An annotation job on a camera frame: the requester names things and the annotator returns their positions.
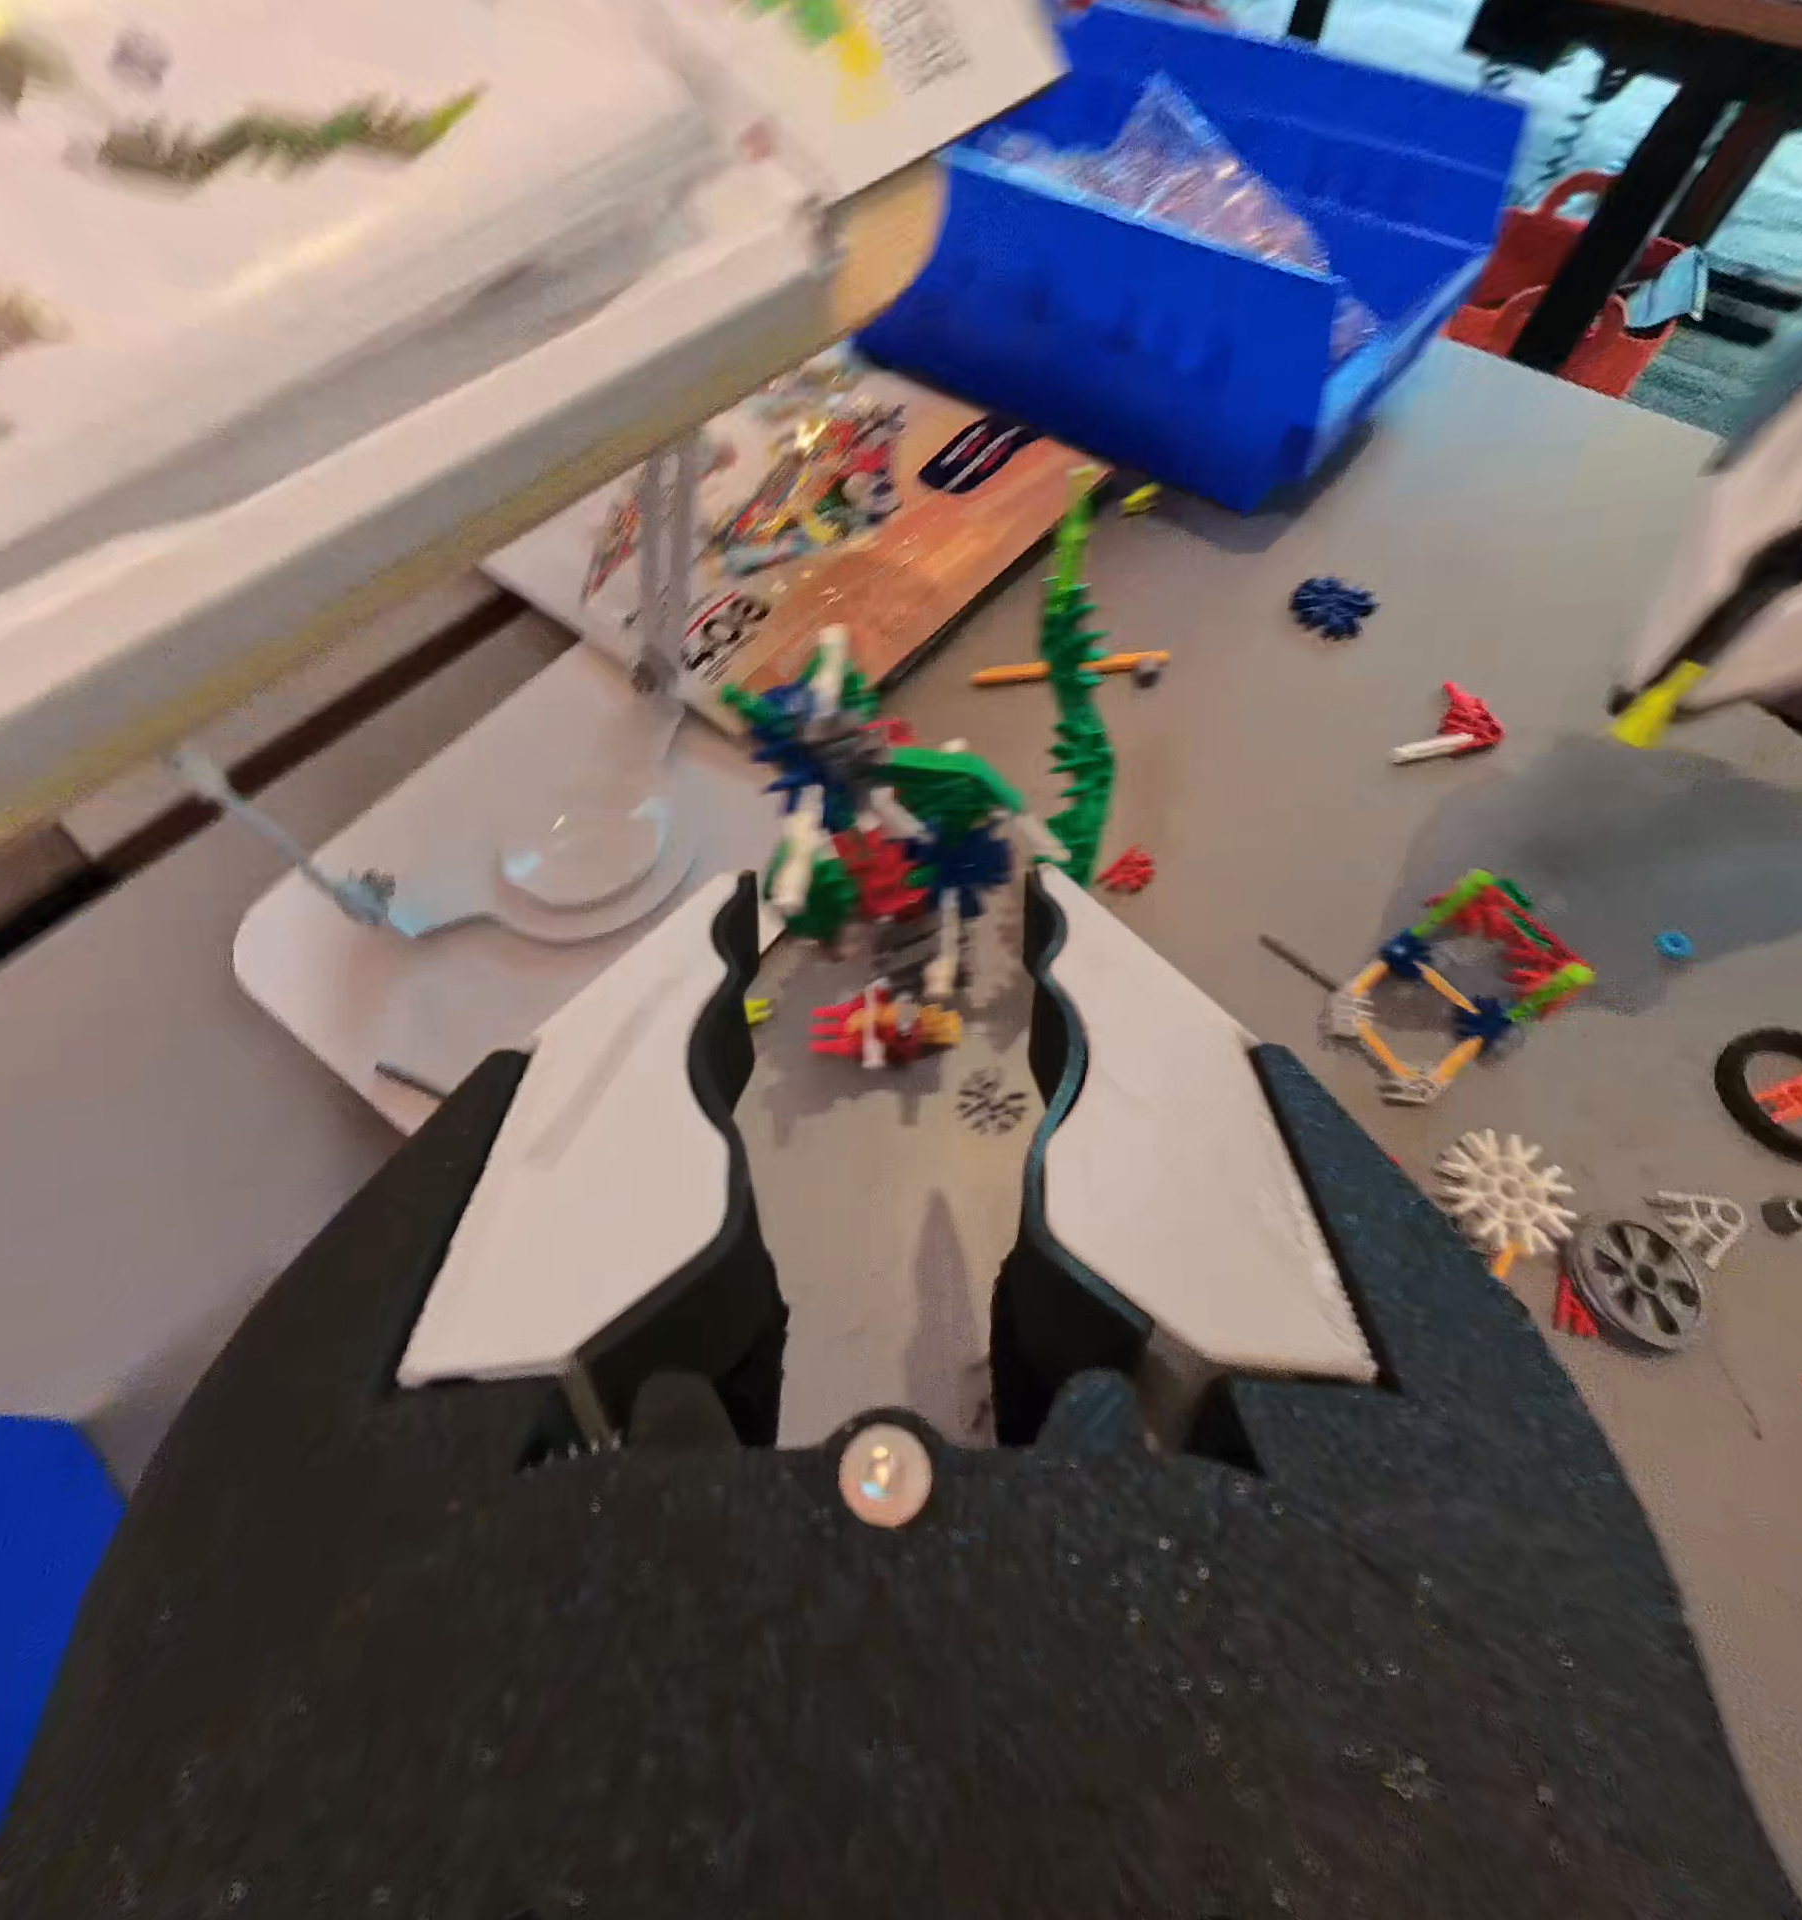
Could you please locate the orange rod blue connector frame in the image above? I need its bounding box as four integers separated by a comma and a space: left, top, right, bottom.
1321, 871, 1601, 1109

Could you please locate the instruction booklet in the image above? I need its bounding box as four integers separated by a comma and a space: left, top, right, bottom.
0, 3, 1075, 618

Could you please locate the grey fan connector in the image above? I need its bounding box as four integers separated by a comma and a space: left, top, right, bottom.
1650, 1191, 1756, 1272

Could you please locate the clear plastic bag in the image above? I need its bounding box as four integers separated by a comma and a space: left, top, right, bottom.
1031, 71, 1391, 294

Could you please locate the printed toy packet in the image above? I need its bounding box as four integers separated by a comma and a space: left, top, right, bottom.
483, 356, 1105, 729

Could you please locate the orange rod grey end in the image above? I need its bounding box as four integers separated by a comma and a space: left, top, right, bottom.
969, 644, 1177, 695

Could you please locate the red connector white rod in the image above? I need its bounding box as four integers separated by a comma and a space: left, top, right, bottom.
1389, 684, 1510, 771

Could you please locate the grey wheel hub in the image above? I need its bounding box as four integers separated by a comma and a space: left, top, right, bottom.
1574, 1213, 1718, 1359

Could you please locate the blue bin with sticker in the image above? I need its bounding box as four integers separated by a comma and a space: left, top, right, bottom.
0, 1412, 129, 1920

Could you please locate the blue plastic bin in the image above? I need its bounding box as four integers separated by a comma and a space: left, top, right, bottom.
852, 3, 1534, 519

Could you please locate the multicolour toy model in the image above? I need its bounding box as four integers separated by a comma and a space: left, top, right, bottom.
718, 625, 1043, 1077

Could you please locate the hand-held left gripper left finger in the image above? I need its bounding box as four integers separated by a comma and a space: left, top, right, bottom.
392, 871, 769, 1399

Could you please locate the green spiky chain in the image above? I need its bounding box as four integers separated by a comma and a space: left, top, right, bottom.
1031, 491, 1126, 890

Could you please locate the red bucket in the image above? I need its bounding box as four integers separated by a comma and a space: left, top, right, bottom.
1444, 167, 1720, 398

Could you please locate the black rubber tire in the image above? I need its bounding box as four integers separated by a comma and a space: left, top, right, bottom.
1712, 1024, 1802, 1170

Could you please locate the white snowflake connector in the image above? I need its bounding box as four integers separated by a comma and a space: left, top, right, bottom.
1430, 1126, 1585, 1266

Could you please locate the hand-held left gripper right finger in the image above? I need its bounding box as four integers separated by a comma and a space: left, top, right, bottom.
994, 865, 1391, 1404

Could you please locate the short yellow rod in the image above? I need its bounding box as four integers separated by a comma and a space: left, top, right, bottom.
1610, 665, 1705, 754

